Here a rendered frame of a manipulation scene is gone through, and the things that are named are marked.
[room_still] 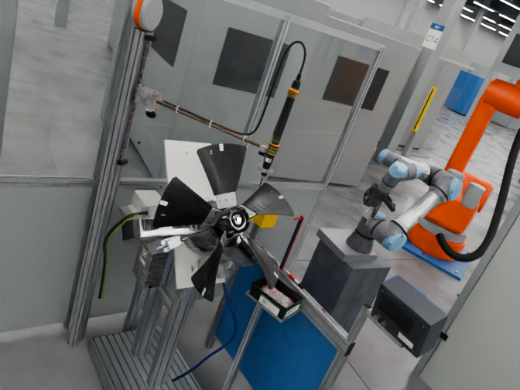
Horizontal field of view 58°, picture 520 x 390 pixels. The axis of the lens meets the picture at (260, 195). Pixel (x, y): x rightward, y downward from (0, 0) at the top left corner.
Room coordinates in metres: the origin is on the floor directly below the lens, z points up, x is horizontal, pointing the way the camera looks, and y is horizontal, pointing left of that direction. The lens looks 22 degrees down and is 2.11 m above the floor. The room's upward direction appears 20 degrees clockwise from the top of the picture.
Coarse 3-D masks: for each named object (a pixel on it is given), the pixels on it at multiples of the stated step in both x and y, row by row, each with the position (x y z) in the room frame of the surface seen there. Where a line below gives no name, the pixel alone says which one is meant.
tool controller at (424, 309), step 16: (384, 288) 1.68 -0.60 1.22; (400, 288) 1.69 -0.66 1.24; (384, 304) 1.67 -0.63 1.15; (400, 304) 1.62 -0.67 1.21; (416, 304) 1.61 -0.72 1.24; (432, 304) 1.63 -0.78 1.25; (384, 320) 1.67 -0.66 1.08; (400, 320) 1.61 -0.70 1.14; (416, 320) 1.56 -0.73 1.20; (432, 320) 1.54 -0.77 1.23; (400, 336) 1.60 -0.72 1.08; (416, 336) 1.55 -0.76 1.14; (432, 336) 1.55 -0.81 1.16; (416, 352) 1.55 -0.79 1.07
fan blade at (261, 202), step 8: (264, 184) 2.16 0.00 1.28; (256, 192) 2.09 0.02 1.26; (264, 192) 2.10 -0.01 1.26; (248, 200) 2.01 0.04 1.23; (256, 200) 2.03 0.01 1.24; (264, 200) 2.04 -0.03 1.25; (272, 200) 2.06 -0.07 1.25; (280, 200) 2.09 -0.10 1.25; (248, 208) 1.95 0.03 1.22; (256, 208) 1.96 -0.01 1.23; (264, 208) 1.98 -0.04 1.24; (272, 208) 2.01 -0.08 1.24; (280, 208) 2.04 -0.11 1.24; (288, 208) 2.08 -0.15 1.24
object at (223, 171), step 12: (216, 144) 2.00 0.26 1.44; (228, 144) 2.02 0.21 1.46; (204, 156) 1.97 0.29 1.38; (216, 156) 1.97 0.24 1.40; (228, 156) 1.98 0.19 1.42; (240, 156) 2.00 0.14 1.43; (204, 168) 1.94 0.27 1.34; (216, 168) 1.95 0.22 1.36; (228, 168) 1.95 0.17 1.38; (240, 168) 1.96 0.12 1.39; (216, 180) 1.92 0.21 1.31; (228, 180) 1.92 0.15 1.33; (216, 192) 1.90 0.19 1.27; (228, 192) 1.90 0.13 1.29
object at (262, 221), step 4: (256, 216) 2.33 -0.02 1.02; (260, 216) 2.31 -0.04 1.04; (264, 216) 2.29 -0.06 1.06; (268, 216) 2.30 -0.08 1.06; (272, 216) 2.33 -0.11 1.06; (276, 216) 2.35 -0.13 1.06; (252, 220) 2.34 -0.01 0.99; (256, 220) 2.32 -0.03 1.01; (260, 220) 2.30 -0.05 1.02; (264, 220) 2.29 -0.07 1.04; (268, 220) 2.31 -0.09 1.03; (272, 220) 2.33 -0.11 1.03; (260, 224) 2.29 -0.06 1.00; (264, 224) 2.30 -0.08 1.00; (268, 224) 2.32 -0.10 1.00; (272, 224) 2.34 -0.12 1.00
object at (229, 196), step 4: (232, 192) 1.90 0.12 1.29; (216, 196) 1.90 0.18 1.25; (220, 196) 1.90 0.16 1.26; (224, 196) 1.89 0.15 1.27; (228, 196) 1.89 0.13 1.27; (232, 196) 1.89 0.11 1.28; (220, 200) 1.88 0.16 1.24; (228, 200) 1.88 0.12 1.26; (232, 200) 1.88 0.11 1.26; (236, 200) 1.88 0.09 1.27; (220, 204) 1.88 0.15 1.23; (224, 204) 1.87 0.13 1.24; (228, 204) 1.87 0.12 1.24; (232, 204) 1.87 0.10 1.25; (236, 204) 1.87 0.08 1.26; (220, 208) 1.87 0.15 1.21
